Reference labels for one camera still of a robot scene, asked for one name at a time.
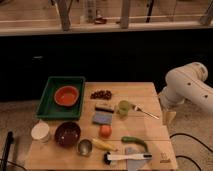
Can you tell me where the dark maroon bowl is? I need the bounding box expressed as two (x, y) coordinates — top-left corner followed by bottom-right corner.
(54, 122), (81, 148)

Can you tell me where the black cable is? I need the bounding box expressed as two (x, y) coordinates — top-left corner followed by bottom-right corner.
(169, 132), (213, 171)

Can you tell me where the yellow banana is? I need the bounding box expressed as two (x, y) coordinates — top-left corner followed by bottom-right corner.
(92, 138), (117, 151)

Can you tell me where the grey cloth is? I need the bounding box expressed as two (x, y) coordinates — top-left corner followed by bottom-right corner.
(125, 147), (152, 171)

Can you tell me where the green plastic tray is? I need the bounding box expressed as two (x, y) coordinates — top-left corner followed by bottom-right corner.
(36, 76), (85, 120)

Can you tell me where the red orange apple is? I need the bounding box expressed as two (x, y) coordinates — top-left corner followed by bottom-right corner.
(99, 125), (112, 138)

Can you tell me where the white paper cup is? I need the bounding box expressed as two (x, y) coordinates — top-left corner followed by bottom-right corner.
(31, 122), (50, 143)

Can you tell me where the white handled brush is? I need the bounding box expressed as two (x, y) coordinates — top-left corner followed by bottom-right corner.
(103, 152), (152, 165)

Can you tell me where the black rectangular block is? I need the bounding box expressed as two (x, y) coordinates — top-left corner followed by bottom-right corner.
(95, 105), (114, 113)

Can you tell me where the green plastic cup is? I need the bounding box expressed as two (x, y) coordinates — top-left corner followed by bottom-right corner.
(118, 100), (130, 116)

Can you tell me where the blue sponge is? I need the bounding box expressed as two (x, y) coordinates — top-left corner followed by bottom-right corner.
(92, 113), (112, 125)

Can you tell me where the small metal cup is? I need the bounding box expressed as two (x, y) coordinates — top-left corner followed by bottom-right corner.
(77, 139), (92, 156)

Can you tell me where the bunch of dark grapes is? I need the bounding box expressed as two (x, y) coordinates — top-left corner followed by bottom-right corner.
(90, 90), (112, 100)

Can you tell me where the orange bowl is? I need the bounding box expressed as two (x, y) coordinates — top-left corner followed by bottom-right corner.
(54, 86), (79, 107)

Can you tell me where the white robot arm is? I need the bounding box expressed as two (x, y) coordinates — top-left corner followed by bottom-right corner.
(159, 62), (213, 126)

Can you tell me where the black stand at left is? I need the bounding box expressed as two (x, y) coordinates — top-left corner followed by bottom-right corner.
(0, 131), (14, 171)

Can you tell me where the green chili pepper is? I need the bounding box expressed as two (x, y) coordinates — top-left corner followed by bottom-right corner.
(121, 136), (148, 152)

